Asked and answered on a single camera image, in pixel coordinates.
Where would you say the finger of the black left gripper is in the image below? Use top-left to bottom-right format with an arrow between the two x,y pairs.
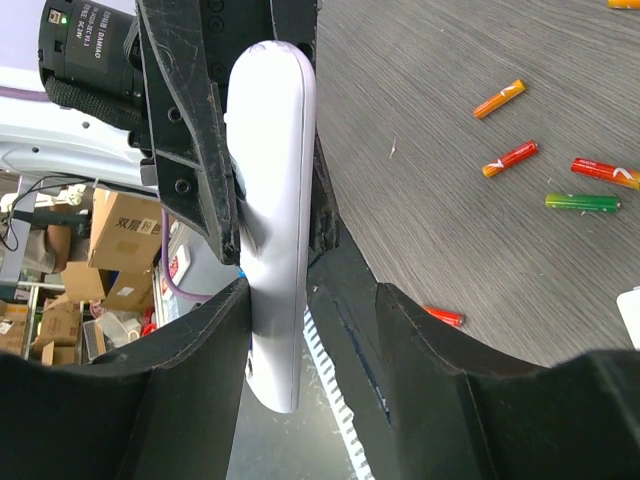
309,134 -> 340,254

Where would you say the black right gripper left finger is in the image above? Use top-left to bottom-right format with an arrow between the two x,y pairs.
1,278 -> 250,479

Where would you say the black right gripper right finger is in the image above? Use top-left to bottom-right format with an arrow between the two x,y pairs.
376,284 -> 639,479

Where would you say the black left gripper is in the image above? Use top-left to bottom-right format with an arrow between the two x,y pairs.
38,1 -> 320,265

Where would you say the white air conditioner remote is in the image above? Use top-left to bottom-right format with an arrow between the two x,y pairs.
224,40 -> 316,413

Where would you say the white battery cover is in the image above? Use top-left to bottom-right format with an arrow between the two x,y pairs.
616,286 -> 640,351

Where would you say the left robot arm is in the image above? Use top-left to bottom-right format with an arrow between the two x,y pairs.
1,1 -> 320,265

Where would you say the cardboard box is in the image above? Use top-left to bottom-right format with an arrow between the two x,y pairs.
88,189 -> 162,274

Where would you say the orange battery left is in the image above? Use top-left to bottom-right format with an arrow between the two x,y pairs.
423,306 -> 465,328

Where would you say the red orange battery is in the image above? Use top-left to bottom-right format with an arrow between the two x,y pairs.
482,140 -> 539,178

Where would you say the orange battery upper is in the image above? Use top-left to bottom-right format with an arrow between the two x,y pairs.
473,79 -> 526,119

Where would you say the green battery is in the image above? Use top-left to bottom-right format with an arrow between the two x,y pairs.
545,193 -> 621,213

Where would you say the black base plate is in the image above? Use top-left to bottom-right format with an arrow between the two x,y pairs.
307,222 -> 400,479

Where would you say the white cable duct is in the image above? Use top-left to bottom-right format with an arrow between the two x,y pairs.
303,308 -> 375,480

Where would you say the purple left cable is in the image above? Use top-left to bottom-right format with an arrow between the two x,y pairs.
0,85 -> 214,305

